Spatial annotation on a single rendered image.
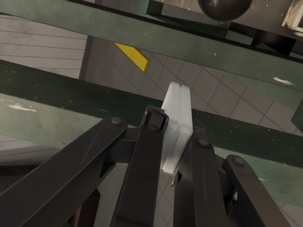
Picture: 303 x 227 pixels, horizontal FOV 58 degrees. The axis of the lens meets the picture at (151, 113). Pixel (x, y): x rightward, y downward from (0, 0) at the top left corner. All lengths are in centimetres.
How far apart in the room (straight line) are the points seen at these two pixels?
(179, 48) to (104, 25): 11
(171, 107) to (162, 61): 230
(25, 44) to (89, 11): 306
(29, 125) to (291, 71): 36
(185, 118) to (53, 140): 24
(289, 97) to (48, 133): 68
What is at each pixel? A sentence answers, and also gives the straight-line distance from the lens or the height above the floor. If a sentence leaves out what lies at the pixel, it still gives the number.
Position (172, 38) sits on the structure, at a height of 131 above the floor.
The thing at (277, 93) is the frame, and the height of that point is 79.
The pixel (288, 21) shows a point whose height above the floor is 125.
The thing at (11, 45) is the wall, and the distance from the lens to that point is 344.
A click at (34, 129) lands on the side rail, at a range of 37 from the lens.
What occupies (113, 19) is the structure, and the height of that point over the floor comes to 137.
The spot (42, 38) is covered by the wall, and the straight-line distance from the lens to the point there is 346.
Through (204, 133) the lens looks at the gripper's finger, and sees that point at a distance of 16.
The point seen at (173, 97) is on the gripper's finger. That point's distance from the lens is 17.
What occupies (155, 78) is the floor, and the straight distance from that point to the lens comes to 252.
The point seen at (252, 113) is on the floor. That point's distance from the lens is 186.
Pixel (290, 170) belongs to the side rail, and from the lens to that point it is 39.
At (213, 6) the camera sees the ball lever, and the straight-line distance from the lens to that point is 19.
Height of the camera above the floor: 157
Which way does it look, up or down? 37 degrees down
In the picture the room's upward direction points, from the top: 95 degrees counter-clockwise
